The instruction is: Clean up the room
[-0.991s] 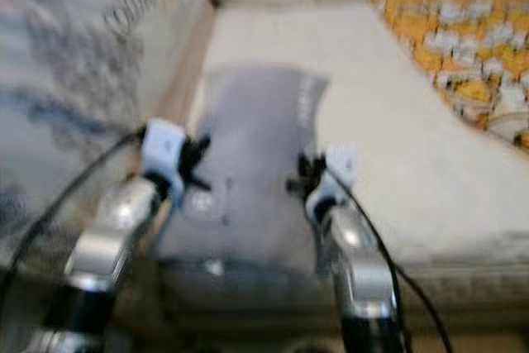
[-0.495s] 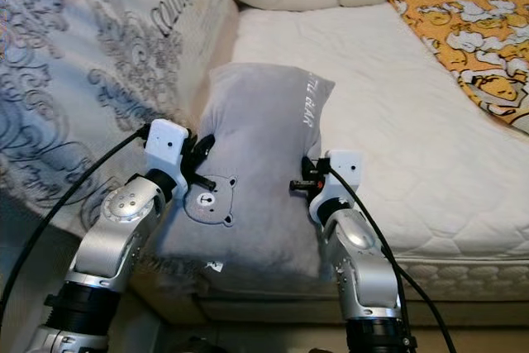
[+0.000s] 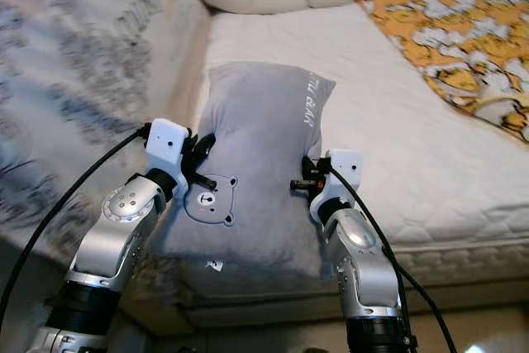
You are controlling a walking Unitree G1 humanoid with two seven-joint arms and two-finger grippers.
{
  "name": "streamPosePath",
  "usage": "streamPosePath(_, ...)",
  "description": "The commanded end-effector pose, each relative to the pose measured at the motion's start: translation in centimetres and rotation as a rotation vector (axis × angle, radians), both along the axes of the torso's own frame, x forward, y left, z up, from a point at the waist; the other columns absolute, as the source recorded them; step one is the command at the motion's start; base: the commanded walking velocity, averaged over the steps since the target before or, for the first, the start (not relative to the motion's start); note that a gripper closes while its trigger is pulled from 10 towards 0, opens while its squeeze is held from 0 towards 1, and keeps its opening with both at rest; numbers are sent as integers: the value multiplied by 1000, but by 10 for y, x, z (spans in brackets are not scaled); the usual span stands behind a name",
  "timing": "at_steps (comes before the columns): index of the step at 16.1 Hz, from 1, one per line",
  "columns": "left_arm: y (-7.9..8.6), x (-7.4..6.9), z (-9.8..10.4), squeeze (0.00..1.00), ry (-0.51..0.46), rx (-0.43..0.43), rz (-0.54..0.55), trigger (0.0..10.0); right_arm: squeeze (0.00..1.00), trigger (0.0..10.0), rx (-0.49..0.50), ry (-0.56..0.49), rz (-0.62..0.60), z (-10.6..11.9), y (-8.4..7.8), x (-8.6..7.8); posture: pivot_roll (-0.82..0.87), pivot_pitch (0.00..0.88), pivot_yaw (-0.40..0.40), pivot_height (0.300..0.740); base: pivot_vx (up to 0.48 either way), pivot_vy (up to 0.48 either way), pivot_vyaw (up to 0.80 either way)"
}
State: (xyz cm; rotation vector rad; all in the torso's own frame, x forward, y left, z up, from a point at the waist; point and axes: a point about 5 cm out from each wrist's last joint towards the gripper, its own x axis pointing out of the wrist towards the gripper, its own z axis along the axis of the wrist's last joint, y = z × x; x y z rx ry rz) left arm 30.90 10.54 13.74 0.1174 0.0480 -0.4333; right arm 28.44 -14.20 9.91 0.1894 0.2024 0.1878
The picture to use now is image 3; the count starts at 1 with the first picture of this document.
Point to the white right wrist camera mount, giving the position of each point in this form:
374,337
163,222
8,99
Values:
345,173

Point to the grey patterned quilt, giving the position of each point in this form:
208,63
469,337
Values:
66,97

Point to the beige bed base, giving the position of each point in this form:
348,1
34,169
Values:
297,312

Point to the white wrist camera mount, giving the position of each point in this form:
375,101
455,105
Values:
345,173
165,145

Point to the white quilted mattress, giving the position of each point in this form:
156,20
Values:
405,146

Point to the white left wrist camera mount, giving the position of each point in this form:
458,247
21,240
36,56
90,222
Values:
165,145

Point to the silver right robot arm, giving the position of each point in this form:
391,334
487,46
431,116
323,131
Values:
368,274

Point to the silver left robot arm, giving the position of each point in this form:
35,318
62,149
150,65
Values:
111,245

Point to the grey bear pillow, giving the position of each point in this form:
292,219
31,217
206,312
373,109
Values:
256,138

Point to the orange cartoon blanket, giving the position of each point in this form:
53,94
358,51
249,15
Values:
455,39

